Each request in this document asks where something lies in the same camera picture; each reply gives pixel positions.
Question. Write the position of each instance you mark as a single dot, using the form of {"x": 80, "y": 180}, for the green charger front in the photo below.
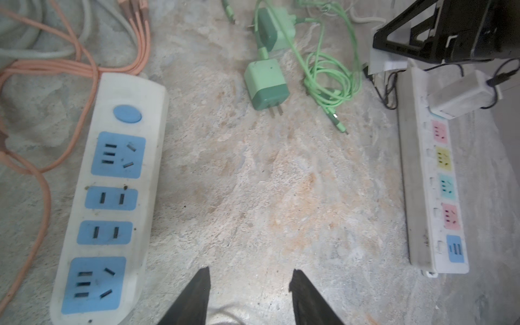
{"x": 266, "y": 84}

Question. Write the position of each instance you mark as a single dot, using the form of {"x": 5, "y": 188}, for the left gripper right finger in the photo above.
{"x": 308, "y": 304}

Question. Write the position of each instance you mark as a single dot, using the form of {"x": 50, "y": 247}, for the white square charger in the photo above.
{"x": 382, "y": 61}

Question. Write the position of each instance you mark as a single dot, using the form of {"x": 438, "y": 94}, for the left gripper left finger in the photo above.
{"x": 192, "y": 304}

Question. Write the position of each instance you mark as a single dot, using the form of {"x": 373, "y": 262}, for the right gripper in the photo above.
{"x": 453, "y": 31}

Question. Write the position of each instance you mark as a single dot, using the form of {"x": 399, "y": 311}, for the white charger with black cable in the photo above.
{"x": 471, "y": 91}

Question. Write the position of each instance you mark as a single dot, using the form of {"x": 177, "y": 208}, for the green charger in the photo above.
{"x": 266, "y": 84}
{"x": 276, "y": 28}

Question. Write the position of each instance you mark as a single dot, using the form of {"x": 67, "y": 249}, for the blue white power strip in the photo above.
{"x": 103, "y": 261}

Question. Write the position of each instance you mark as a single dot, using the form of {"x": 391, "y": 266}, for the colourful white power strip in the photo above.
{"x": 436, "y": 242}

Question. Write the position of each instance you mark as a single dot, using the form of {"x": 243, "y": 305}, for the green charger rear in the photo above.
{"x": 276, "y": 28}

